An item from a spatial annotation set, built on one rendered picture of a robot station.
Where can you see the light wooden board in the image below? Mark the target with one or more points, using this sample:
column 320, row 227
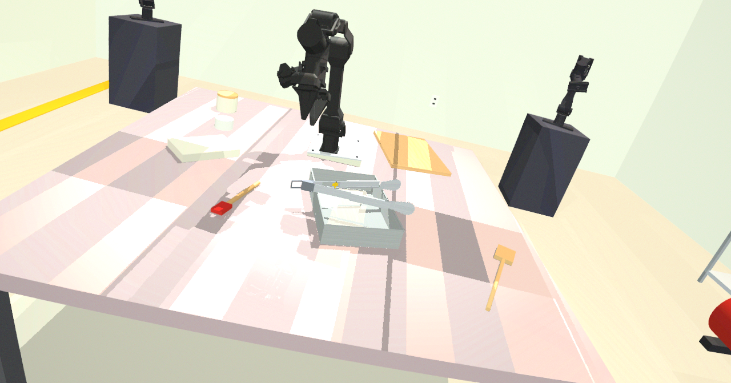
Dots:
column 410, row 153

